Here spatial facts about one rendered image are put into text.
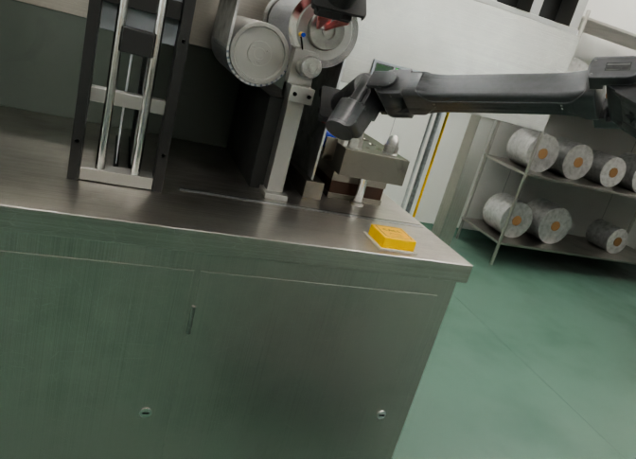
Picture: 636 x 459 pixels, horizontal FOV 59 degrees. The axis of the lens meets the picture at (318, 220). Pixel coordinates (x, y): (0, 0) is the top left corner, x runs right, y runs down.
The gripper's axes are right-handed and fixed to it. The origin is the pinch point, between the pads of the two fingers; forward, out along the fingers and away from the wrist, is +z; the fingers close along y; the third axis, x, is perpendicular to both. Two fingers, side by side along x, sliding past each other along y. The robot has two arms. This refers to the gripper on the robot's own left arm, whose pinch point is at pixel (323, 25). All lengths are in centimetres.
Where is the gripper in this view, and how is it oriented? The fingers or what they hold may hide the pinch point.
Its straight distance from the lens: 114.7
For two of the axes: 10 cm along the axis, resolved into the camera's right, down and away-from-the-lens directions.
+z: -3.4, 2.6, 9.0
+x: 0.1, -9.6, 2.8
